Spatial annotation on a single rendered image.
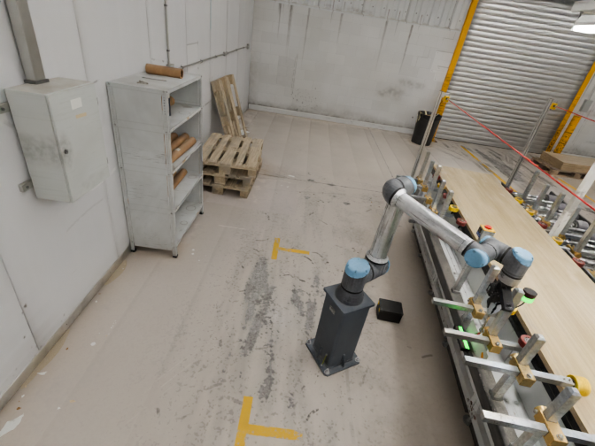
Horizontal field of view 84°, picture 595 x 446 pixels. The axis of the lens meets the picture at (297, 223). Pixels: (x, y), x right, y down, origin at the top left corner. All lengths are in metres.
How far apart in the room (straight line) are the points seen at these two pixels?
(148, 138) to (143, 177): 0.36
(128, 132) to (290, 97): 6.48
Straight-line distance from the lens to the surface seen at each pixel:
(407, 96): 9.34
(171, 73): 3.32
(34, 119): 2.19
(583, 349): 2.33
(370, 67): 9.05
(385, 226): 2.09
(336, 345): 2.45
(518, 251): 1.79
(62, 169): 2.24
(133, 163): 3.10
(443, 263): 2.80
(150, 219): 3.31
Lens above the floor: 2.12
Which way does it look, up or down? 31 degrees down
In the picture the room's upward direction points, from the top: 9 degrees clockwise
